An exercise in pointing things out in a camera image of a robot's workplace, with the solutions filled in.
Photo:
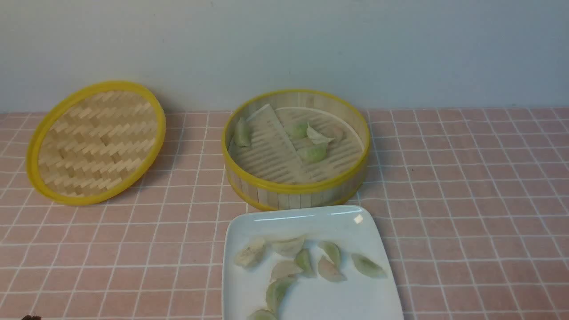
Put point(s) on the green dumpling steamer front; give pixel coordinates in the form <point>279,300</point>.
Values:
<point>314,153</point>

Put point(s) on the green dumpling steamer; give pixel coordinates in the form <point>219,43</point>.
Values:
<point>297,130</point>
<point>314,153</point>
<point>242,136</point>

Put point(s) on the white dumpling plate top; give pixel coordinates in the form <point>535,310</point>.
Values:
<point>289,247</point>

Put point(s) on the small green dumpling plate centre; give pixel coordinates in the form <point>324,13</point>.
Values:
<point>303,261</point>

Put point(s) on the pale yellow dumpling on plate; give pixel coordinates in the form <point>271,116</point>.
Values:
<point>251,254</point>

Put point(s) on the green dumpling plate upper right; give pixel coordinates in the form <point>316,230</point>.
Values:
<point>333,251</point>

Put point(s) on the white square plate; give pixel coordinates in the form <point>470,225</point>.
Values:
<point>351,227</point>

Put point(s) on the pinkish white dumpling plate centre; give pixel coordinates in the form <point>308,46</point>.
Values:
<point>285,268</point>

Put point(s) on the pink dumpling plate centre right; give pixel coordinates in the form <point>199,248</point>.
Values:
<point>329,271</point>

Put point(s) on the green dumpling plate lower left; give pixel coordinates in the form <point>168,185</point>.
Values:
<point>277,291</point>

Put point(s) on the green dumpling plate far right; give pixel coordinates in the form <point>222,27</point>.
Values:
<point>367,267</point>

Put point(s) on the yellow rimmed bamboo steamer basket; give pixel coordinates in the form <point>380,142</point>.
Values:
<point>269,175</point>

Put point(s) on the green dumpling steamer centre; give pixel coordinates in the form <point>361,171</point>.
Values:
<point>297,130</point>

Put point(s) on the white dumpling in steamer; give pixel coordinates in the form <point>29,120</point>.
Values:
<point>316,137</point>

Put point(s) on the green dumpling steamer left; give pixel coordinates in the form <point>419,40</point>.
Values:
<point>242,136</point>

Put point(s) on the yellow rimmed bamboo steamer lid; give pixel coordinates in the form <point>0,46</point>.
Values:
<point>96,143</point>

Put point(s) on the dark object bottom left corner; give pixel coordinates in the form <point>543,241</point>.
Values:
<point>31,317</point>

